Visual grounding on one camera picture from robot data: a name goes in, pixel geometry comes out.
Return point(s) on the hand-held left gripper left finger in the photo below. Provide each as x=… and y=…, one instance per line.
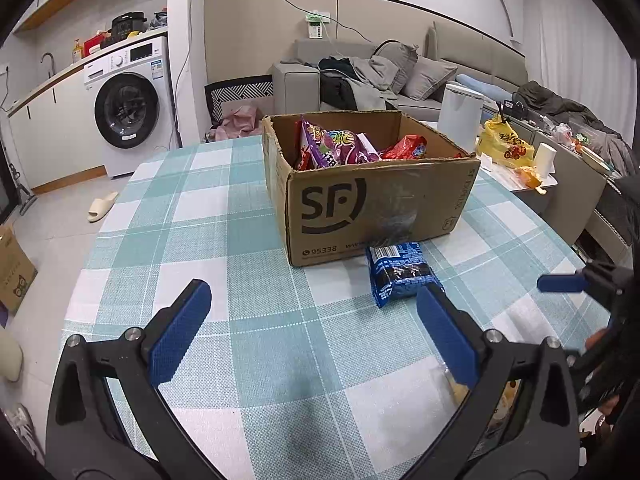
x=180, y=332

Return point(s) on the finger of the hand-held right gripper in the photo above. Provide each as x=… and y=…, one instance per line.
x=562, y=283
x=590, y=357

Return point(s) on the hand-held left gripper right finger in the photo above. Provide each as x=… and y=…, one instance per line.
x=447, y=335

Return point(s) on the blue snack packet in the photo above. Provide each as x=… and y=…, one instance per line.
x=400, y=275

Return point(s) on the clear yellow snack packet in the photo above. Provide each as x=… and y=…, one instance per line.
x=507, y=397

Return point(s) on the large cardboard box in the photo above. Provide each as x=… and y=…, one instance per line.
x=375, y=210

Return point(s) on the red barcode snack packet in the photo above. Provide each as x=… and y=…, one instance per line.
x=405, y=147

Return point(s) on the red white snack packet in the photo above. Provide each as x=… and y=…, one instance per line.
x=302, y=161

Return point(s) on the large purple snack packet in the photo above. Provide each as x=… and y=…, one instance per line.
x=345, y=147

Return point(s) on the small purple snack packet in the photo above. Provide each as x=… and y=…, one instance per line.
x=310, y=135

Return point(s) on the person's right hand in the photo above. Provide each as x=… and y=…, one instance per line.
x=609, y=404

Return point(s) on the grey side table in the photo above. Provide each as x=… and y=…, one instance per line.
x=575, y=195

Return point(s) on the teal checked tablecloth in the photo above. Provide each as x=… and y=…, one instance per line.
x=250, y=260

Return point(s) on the orange plastic wrapper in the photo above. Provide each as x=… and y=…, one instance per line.
x=529, y=178

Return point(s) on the white paper roll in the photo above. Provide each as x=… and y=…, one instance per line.
x=545, y=160

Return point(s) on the beige slipper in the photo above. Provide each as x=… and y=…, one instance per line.
x=102, y=206

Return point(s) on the yellow plastic bag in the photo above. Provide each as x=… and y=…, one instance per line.
x=502, y=145

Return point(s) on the white slipper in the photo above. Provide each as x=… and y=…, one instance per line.
x=10, y=357

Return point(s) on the dark coat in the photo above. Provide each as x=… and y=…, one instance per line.
x=565, y=107

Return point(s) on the small cardboard box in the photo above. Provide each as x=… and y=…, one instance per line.
x=15, y=270

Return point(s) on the grey sneaker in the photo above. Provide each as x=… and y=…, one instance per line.
x=20, y=430

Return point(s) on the white trash bin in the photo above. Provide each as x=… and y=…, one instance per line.
x=457, y=115

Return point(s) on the light blue pillow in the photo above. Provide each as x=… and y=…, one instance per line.
x=482, y=87

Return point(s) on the pink cloth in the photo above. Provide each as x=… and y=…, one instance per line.
x=237, y=125

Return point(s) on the white washing machine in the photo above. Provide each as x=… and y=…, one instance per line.
x=130, y=110

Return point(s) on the black glass door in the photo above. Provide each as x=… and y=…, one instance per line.
x=5, y=185

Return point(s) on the white kitchen counter cabinet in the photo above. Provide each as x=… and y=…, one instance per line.
x=55, y=130

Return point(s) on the grey cushion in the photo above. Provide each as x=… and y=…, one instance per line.
x=427, y=77
x=400, y=62

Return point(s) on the black white patterned bag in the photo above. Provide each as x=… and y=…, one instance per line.
x=240, y=91

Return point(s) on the grey coat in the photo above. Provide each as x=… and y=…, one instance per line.
x=372, y=80

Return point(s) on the grey sofa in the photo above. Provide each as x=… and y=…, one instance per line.
x=295, y=90

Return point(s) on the black jacket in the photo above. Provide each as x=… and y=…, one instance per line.
x=335, y=85

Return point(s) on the yellow bottle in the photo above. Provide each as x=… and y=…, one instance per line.
x=78, y=51

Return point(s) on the red box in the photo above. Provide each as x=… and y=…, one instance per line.
x=97, y=44

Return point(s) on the metal faucet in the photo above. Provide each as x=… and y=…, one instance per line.
x=48, y=62

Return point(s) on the black pressure cooker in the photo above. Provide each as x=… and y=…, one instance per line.
x=127, y=25

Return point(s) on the white green wall panel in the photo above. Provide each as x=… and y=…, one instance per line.
x=317, y=25

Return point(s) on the wooden wall cabinet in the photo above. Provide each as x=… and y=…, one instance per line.
x=50, y=7

